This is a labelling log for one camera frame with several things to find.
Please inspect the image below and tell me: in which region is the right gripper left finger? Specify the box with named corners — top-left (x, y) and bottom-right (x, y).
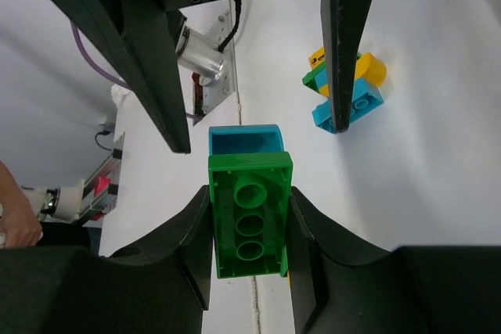
top-left (1, 186), bottom-right (213, 333)

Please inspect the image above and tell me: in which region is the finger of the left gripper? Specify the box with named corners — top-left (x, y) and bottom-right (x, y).
top-left (320, 0), bottom-right (372, 132)
top-left (51, 0), bottom-right (191, 154)

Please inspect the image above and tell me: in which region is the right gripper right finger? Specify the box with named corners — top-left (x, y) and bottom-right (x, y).
top-left (287, 189), bottom-right (500, 333)

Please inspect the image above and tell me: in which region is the yellow face lego piece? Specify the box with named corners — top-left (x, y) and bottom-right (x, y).
top-left (308, 47), bottom-right (325, 70)

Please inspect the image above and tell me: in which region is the blue rectangular lego brick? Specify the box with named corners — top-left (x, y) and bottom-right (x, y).
top-left (312, 78), bottom-right (384, 135)

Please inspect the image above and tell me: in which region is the green rectangular lego brick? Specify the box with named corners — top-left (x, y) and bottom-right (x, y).
top-left (208, 152), bottom-right (293, 278)

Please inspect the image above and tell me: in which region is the blue curved lego brick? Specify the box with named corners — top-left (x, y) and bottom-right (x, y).
top-left (208, 124), bottom-right (284, 156)

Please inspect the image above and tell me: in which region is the yellow arch lego brick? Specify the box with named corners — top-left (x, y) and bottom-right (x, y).
top-left (355, 52), bottom-right (387, 88)

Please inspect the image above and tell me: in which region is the person's hand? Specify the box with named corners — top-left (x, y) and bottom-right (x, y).
top-left (1, 163), bottom-right (42, 249)

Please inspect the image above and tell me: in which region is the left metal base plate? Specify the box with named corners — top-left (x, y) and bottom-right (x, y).
top-left (192, 9), bottom-right (237, 124)

